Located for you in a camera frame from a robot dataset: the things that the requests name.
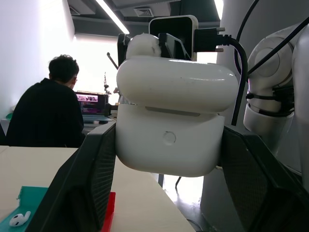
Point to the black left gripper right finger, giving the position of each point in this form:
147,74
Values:
260,188

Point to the long ceiling light strip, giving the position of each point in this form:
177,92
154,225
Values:
113,17

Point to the teal plastic tray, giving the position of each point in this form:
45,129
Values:
26,200

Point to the white earbud charging case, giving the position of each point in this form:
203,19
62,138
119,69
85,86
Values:
173,116

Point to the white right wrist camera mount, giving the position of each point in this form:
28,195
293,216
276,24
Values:
194,26

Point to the person in black sweater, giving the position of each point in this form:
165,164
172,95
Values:
46,113

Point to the open laptop with lit screen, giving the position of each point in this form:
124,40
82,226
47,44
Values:
90,106

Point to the white earbud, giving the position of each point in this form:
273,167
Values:
18,219

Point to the ceiling air vent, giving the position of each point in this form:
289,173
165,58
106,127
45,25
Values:
143,12

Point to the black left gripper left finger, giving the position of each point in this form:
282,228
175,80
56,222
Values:
79,183

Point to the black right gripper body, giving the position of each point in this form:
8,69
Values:
176,26

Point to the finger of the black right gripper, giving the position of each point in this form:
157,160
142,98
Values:
122,50
172,47

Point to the red plastic tray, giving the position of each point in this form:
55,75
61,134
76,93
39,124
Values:
109,210

